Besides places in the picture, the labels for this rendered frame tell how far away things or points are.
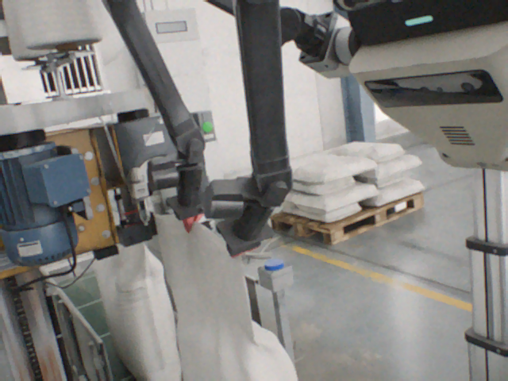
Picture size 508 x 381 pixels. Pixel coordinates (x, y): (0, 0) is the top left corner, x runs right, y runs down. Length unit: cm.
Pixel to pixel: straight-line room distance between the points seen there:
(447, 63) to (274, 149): 38
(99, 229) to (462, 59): 95
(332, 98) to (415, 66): 611
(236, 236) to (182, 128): 30
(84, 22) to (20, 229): 45
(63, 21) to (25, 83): 244
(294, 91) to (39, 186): 580
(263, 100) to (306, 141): 611
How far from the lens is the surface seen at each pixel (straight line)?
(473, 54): 96
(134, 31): 106
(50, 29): 114
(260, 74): 69
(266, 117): 73
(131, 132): 136
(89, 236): 136
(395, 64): 106
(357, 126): 724
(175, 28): 525
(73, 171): 107
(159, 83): 108
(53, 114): 113
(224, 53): 615
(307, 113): 682
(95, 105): 124
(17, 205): 113
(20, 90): 355
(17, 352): 147
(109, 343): 234
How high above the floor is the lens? 140
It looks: 13 degrees down
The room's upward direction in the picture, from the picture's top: 8 degrees counter-clockwise
